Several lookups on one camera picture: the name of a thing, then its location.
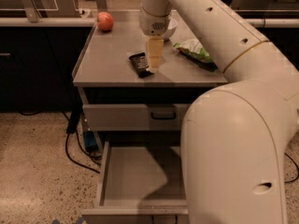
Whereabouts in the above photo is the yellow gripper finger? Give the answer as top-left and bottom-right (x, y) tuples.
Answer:
(149, 36), (164, 70)
(145, 41), (152, 73)

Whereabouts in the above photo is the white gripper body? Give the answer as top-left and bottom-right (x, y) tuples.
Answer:
(139, 4), (171, 35)

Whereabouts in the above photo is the black rxbar chocolate bar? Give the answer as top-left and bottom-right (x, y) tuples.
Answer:
(129, 52), (151, 78)

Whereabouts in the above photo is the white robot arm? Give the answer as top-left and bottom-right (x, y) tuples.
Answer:
(139, 0), (299, 224)

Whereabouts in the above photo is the grey drawer cabinet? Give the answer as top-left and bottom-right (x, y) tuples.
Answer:
(73, 10), (226, 147)

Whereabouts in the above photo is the closed top drawer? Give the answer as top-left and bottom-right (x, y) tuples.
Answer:
(83, 104), (189, 132)

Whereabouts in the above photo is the open middle drawer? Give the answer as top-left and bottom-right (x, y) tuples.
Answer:
(82, 142), (189, 224)

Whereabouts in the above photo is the white ceramic bowl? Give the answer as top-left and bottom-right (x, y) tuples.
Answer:
(163, 19), (178, 41)

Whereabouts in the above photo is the green chip bag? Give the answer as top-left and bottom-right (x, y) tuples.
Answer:
(173, 38), (217, 72)

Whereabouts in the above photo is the red apple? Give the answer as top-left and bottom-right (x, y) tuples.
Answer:
(97, 12), (114, 32)

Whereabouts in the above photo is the blue power adapter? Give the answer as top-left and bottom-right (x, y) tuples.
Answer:
(83, 131), (98, 152)

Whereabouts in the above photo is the black top drawer handle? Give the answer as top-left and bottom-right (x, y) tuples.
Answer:
(150, 112), (177, 120)

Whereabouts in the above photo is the black drawer handle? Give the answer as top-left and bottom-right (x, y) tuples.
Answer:
(150, 215), (178, 224)
(150, 112), (177, 120)

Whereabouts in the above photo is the black floor cable left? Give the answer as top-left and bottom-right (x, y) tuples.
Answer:
(18, 110), (103, 175)

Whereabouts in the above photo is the black floor cable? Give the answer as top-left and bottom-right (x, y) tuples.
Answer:
(283, 152), (299, 185)
(18, 110), (103, 175)

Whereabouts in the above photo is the grey metal post left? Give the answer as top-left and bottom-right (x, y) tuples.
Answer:
(21, 0), (40, 23)

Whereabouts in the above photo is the black middle drawer handle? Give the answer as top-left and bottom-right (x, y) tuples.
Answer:
(150, 215), (178, 224)

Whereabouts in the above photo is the black floor cable right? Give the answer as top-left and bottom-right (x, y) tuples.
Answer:
(283, 152), (299, 185)

